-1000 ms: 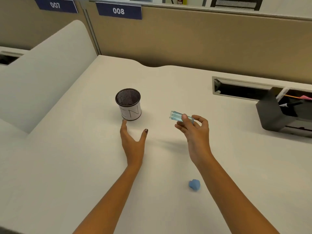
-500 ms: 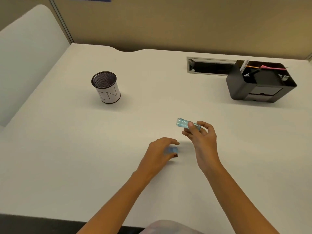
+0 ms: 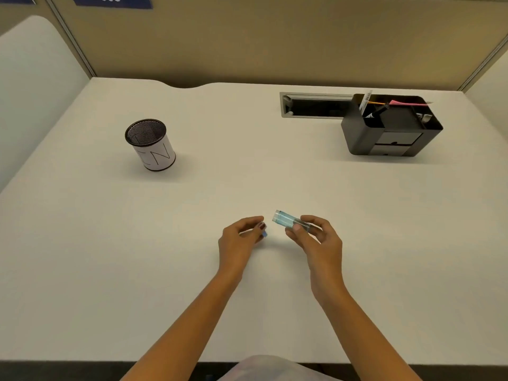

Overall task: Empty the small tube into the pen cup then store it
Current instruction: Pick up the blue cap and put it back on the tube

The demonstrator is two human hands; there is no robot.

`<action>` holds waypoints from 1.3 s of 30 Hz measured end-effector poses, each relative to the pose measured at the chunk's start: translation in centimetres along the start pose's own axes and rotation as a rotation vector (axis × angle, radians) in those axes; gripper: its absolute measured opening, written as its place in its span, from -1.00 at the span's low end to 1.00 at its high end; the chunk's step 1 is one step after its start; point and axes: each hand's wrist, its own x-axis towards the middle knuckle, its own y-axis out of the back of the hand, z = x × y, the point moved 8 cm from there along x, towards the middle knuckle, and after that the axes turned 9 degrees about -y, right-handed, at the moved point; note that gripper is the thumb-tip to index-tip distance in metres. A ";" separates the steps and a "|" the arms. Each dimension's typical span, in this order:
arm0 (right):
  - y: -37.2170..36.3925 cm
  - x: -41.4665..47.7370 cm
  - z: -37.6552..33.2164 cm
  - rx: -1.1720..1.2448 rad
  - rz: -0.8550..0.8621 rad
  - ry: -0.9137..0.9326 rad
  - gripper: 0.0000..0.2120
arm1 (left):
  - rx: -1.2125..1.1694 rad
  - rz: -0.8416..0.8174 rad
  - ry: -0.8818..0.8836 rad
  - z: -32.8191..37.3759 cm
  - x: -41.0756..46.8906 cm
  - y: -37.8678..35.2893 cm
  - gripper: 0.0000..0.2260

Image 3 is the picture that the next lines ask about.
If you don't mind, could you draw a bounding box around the person's right forearm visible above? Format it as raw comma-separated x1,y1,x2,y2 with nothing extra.
317,287,424,381

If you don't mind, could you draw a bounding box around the silver partition post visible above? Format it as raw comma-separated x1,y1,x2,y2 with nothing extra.
42,0,97,78
457,45,508,92

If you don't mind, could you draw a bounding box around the person's left hand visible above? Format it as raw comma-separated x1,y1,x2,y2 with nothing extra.
217,216,267,282

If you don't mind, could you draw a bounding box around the pink tipped pen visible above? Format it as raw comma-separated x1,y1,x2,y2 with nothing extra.
388,99,433,108

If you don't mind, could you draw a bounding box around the black mesh pen cup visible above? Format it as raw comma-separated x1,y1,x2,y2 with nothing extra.
125,119,176,172

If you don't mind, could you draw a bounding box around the large blue wall sign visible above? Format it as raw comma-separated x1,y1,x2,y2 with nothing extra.
71,0,153,10

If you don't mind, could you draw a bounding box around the black pen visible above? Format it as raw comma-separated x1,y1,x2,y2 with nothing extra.
364,104,392,120

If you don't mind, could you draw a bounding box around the clear blue plastic tube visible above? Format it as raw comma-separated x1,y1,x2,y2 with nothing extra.
272,210,323,234

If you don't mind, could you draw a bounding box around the person's left forearm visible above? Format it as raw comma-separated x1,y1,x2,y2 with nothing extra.
121,271,243,381

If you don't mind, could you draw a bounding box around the person's white garment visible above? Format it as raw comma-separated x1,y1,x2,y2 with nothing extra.
216,355,343,381

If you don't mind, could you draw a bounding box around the black desk organizer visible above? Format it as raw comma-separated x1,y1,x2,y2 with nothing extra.
341,94,444,157

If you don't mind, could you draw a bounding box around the white pen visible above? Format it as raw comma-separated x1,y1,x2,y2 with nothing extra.
359,89,374,116

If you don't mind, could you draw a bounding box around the person's right hand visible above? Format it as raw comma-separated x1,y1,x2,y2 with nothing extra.
285,215,348,304

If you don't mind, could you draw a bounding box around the white side divider panel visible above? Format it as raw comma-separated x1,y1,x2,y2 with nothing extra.
0,16,91,192
464,51,508,140

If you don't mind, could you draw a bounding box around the silver desk cable slot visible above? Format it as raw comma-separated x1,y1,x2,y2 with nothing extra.
280,92,356,119

